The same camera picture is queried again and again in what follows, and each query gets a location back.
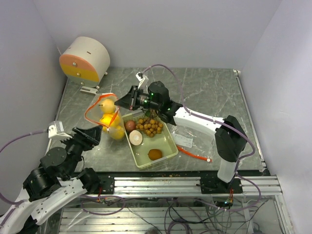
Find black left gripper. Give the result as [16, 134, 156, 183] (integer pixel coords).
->
[58, 123, 103, 177]

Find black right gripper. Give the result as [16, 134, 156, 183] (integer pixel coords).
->
[115, 85, 160, 111]

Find pale cream pear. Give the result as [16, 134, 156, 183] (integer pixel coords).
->
[99, 98, 116, 114]

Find yellow pear top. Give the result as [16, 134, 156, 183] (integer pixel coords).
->
[99, 114, 120, 127]

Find yellow pear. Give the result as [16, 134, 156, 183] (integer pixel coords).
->
[99, 114, 120, 127]
[108, 125, 125, 140]

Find clear bag orange zipper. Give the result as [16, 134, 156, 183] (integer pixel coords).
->
[84, 93, 124, 137]

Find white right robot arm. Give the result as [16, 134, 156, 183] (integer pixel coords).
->
[115, 81, 248, 193]

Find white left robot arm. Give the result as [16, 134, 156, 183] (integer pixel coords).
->
[0, 121, 102, 234]

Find purple passion fruit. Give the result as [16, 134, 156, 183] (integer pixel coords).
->
[125, 120, 136, 132]

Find brown longan bunch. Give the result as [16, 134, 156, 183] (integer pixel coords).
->
[136, 109, 164, 137]

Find white halved mangosteen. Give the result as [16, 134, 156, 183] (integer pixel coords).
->
[129, 130, 143, 146]

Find pale green plastic basket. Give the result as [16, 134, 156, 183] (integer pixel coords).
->
[126, 117, 178, 169]

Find brown kiwi fruit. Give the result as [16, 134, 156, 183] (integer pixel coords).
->
[148, 149, 162, 161]

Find round white drawer cabinet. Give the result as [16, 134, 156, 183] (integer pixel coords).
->
[59, 36, 110, 88]

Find white corner clip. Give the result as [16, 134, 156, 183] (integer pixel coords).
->
[233, 69, 241, 77]

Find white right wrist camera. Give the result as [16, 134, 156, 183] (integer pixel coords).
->
[136, 72, 149, 89]

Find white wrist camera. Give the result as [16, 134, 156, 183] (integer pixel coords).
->
[136, 72, 149, 89]
[48, 120, 72, 140]

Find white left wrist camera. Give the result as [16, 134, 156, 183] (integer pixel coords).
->
[48, 120, 72, 140]

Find small white metal bracket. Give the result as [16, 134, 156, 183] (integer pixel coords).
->
[80, 86, 98, 96]

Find tangled cables under table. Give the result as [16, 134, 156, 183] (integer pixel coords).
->
[78, 192, 271, 234]

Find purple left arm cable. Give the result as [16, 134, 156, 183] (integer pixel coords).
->
[0, 130, 51, 220]

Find aluminium extrusion frame rail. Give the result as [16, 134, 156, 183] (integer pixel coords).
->
[99, 176, 283, 197]

